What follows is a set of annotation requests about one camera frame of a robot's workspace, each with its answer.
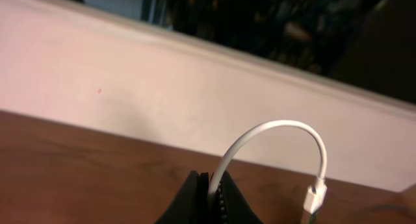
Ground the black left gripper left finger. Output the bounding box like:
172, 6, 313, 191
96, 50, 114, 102
155, 171, 209, 224

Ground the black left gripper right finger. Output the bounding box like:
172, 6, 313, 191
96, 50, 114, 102
214, 171, 263, 224

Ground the white usb cable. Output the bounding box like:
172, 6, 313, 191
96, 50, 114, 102
207, 119, 328, 224

